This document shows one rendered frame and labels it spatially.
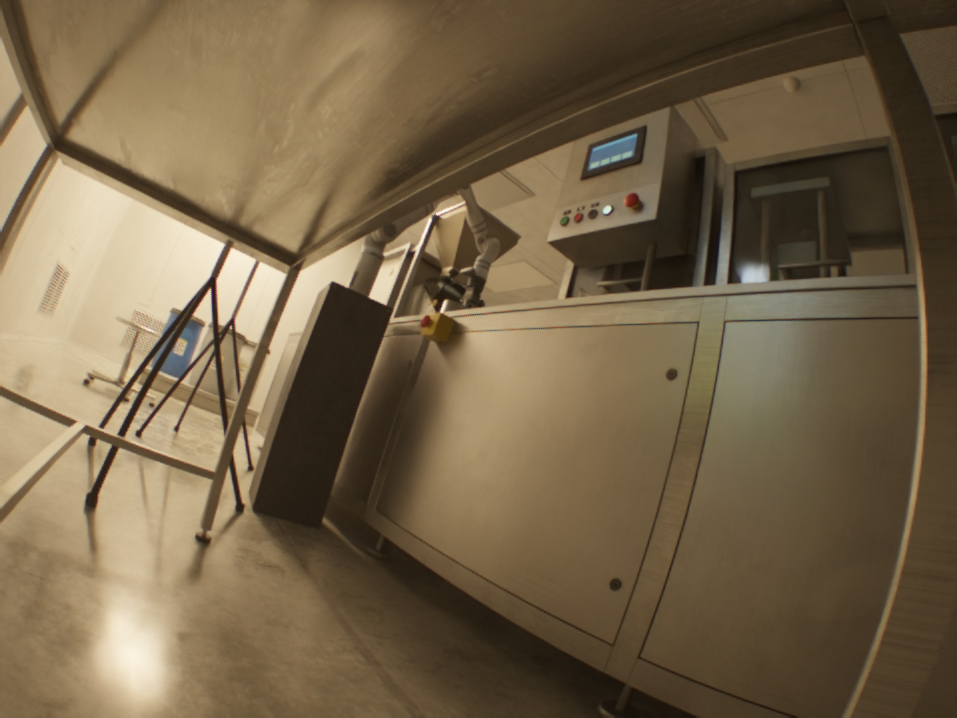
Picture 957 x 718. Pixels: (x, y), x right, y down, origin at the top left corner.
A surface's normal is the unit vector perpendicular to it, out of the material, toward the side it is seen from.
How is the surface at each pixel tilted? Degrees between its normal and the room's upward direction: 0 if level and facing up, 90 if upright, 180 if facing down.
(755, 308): 90
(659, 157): 90
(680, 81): 180
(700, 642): 90
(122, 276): 90
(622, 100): 180
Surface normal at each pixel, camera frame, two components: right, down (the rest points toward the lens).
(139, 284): 0.62, 0.02
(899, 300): -0.73, -0.36
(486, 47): -0.30, 0.93
